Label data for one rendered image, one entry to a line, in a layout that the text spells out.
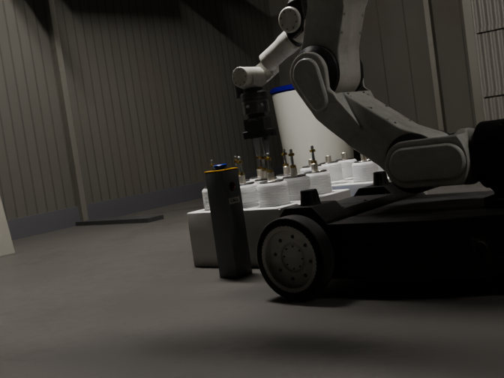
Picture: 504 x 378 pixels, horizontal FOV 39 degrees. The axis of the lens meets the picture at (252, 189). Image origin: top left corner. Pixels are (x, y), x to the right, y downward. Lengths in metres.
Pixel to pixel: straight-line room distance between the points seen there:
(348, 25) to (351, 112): 0.22
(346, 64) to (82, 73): 3.16
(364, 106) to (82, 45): 3.29
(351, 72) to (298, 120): 3.27
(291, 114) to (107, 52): 1.35
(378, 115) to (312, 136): 3.35
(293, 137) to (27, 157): 1.87
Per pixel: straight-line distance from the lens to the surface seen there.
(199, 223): 2.31
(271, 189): 2.14
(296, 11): 2.18
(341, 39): 1.83
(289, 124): 5.16
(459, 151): 1.63
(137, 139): 5.03
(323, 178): 2.33
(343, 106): 1.78
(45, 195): 4.55
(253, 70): 2.32
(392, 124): 1.75
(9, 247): 3.66
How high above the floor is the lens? 0.39
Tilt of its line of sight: 4 degrees down
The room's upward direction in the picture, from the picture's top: 8 degrees counter-clockwise
